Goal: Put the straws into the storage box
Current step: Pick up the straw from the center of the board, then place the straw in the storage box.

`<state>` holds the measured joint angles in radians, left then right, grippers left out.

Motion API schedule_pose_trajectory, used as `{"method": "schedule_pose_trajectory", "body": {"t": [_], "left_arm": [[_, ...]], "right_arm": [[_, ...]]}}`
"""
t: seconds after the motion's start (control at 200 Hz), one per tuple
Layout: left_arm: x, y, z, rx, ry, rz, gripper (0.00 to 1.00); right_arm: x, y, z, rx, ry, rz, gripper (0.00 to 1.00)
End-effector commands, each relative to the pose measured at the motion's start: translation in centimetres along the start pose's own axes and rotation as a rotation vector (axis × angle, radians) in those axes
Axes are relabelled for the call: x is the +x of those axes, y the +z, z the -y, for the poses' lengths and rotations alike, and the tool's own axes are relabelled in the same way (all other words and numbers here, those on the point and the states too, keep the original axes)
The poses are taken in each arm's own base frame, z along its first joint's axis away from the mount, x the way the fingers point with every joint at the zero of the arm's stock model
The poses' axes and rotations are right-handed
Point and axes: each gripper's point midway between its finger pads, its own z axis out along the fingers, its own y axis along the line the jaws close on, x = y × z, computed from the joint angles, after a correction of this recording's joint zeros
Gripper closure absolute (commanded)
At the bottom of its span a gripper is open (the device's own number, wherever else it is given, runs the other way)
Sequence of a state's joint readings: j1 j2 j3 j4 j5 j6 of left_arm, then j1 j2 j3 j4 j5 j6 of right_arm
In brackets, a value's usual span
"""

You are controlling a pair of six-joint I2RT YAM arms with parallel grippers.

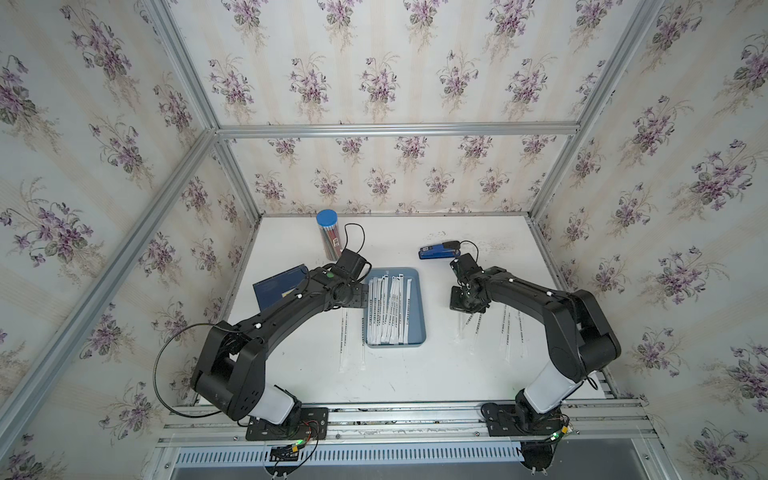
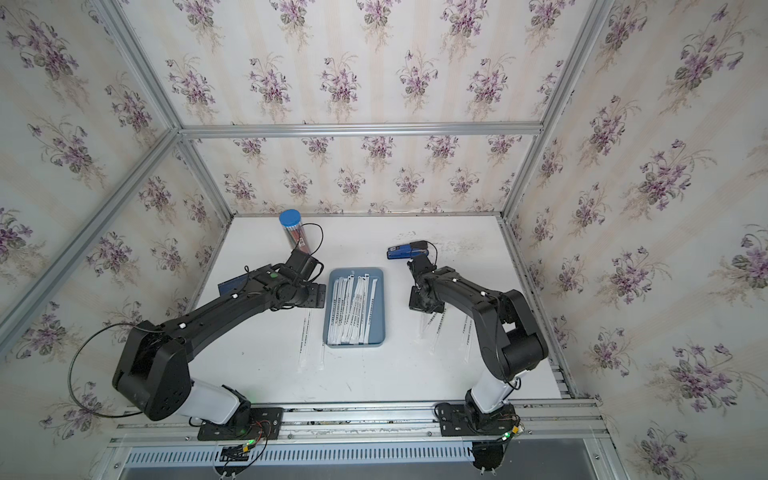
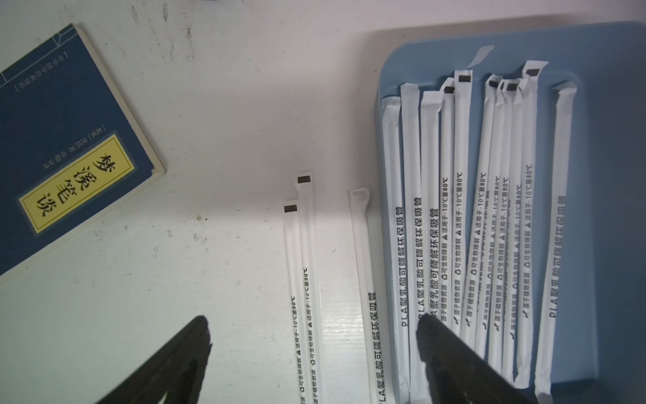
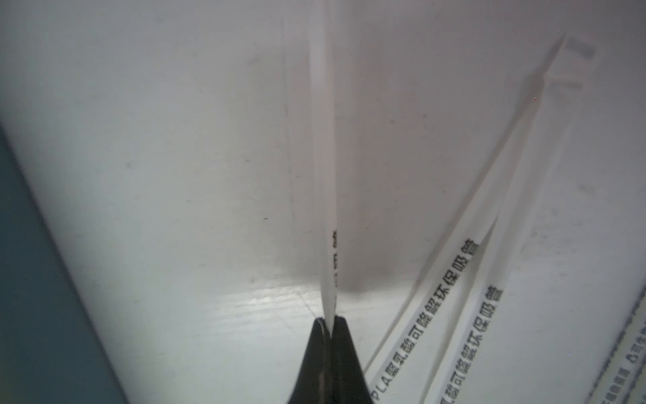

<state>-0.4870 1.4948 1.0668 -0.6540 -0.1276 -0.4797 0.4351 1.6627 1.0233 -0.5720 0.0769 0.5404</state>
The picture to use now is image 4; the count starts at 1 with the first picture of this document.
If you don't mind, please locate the blue storage tray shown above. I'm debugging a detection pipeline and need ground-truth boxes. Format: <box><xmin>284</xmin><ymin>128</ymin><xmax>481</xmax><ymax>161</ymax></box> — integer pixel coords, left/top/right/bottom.
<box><xmin>1</xmin><ymin>134</ymin><xmax>128</xmax><ymax>403</ymax></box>

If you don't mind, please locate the white straw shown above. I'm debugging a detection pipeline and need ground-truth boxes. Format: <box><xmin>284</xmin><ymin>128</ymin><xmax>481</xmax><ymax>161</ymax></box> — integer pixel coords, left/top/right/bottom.
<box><xmin>310</xmin><ymin>1</ymin><xmax>338</xmax><ymax>333</ymax></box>
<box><xmin>585</xmin><ymin>287</ymin><xmax>645</xmax><ymax>404</ymax></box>
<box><xmin>421</xmin><ymin>76</ymin><xmax>586</xmax><ymax>403</ymax></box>
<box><xmin>366</xmin><ymin>34</ymin><xmax>605</xmax><ymax>403</ymax></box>

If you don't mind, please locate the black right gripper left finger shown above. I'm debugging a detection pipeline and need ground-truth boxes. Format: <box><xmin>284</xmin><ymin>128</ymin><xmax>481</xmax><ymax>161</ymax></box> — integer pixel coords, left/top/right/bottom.
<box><xmin>288</xmin><ymin>317</ymin><xmax>330</xmax><ymax>404</ymax></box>

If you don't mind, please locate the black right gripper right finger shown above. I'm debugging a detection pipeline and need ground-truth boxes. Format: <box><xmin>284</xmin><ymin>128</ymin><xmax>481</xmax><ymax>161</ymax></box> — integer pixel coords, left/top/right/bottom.
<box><xmin>331</xmin><ymin>316</ymin><xmax>373</xmax><ymax>404</ymax></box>

